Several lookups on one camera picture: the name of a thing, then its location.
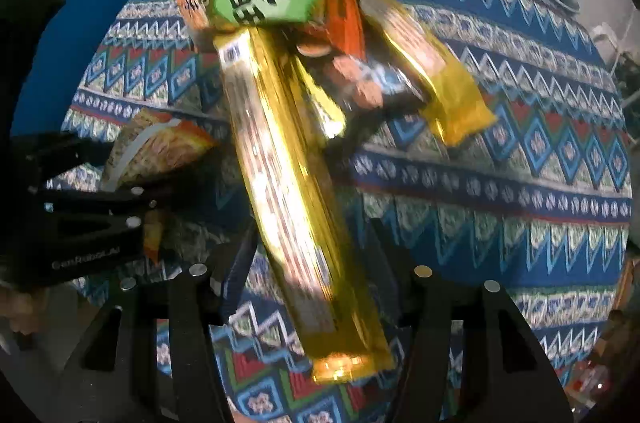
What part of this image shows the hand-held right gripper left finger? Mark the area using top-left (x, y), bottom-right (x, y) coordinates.
top-left (50, 223), bottom-right (258, 423)

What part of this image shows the patterned blue blanket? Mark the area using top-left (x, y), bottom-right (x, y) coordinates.
top-left (60, 0), bottom-right (633, 423)

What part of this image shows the pale orange snack packet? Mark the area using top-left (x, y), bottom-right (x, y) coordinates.
top-left (102, 108), bottom-right (219, 265)

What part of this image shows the dark biscuit packet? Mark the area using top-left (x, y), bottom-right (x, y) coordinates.
top-left (295, 48), bottom-right (427, 140)

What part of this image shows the long gold snack packet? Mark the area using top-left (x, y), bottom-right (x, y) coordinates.
top-left (356, 0), bottom-right (497, 147)
top-left (215, 28), bottom-right (396, 385)

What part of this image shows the blue cardboard box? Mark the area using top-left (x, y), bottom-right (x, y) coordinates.
top-left (12, 0), bottom-right (132, 139)

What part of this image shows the person's left hand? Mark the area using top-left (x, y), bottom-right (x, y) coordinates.
top-left (0, 289), bottom-right (52, 346)

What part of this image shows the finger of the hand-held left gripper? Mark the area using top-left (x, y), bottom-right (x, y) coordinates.
top-left (42, 182), bottom-right (177, 255)
top-left (12, 133), bottom-right (113, 190)

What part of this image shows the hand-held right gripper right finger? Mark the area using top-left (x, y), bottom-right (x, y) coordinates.
top-left (367, 218), bottom-right (573, 423)

